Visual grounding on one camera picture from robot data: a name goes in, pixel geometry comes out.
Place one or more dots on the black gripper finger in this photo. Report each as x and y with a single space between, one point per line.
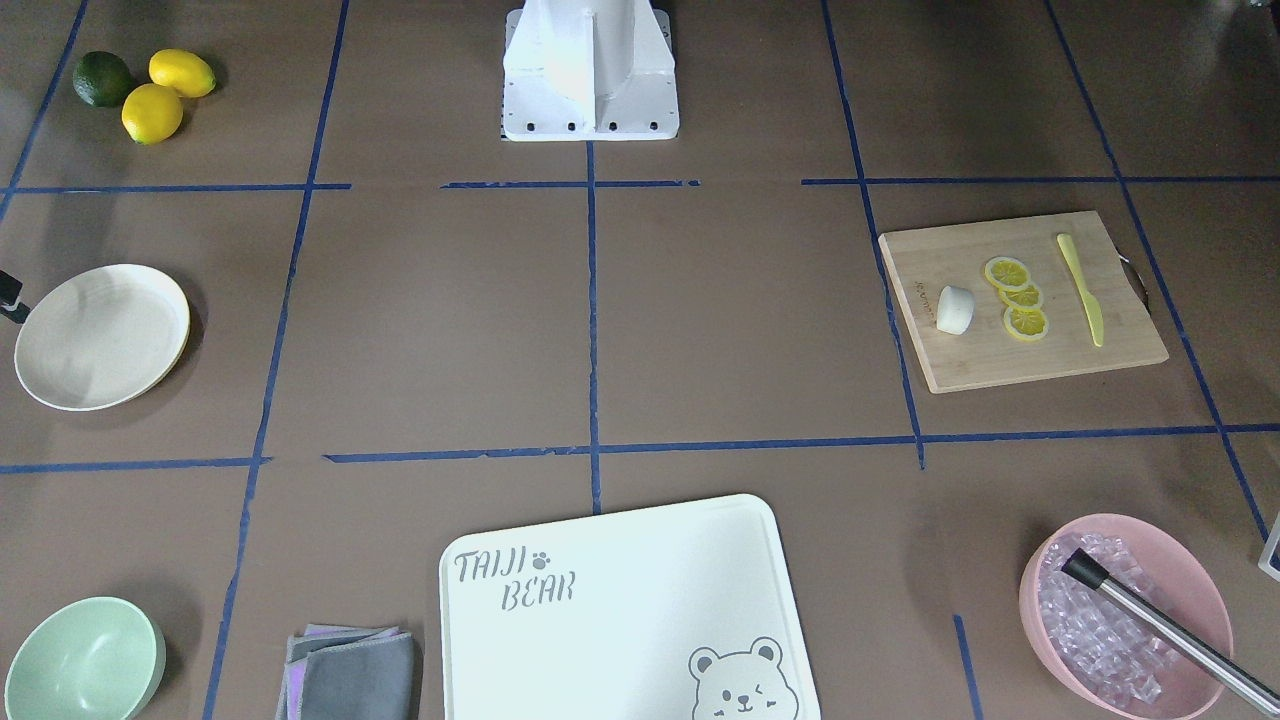
11 307

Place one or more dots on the white bear tray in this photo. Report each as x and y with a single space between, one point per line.
680 611

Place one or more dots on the cream round plate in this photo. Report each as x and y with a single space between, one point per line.
102 338

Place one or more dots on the yellow lemon lower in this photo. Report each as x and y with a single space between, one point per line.
152 113

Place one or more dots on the yellow lemon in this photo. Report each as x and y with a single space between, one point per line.
152 113
186 73

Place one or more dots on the green lime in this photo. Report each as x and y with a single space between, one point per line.
102 79

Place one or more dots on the yellow lemon upper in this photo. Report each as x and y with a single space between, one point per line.
186 73

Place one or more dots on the green bowl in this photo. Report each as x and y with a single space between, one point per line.
98 658

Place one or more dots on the grey purple folded cloths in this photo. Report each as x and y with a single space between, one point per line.
348 672

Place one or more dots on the wooden cutting board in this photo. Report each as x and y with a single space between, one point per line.
924 261

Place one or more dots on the lemon slice top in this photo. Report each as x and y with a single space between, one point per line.
1007 274

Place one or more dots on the lemon slice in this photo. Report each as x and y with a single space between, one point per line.
1024 324
1025 299
1007 274

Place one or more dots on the lemon slice bottom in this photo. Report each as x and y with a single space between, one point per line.
1024 324

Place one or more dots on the lemon slice middle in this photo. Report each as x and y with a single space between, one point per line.
1025 299

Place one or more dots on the yellow plastic knife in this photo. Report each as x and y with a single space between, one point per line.
1090 304

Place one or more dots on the pink bowl with ice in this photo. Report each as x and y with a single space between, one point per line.
1098 650

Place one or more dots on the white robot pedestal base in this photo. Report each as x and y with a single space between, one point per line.
589 71

